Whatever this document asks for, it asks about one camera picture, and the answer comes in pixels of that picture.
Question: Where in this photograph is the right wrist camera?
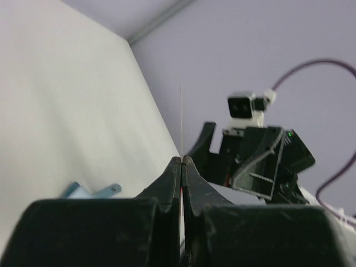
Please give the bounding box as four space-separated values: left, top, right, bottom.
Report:
228 91 270 128

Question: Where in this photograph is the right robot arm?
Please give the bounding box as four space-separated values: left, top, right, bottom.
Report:
188 122 355 241

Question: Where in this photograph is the thin card seen edge-on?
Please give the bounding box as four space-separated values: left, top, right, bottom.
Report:
180 84 184 161

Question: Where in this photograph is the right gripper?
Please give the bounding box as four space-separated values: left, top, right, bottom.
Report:
187 122 315 200

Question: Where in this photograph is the blue card holder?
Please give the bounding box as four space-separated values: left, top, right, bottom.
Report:
62 182 122 200

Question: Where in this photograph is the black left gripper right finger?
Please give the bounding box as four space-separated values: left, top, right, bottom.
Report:
181 156 355 266

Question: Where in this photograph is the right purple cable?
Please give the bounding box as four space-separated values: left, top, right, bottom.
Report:
263 58 356 220

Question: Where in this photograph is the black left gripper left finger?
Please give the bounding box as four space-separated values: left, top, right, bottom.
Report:
1 157 181 266

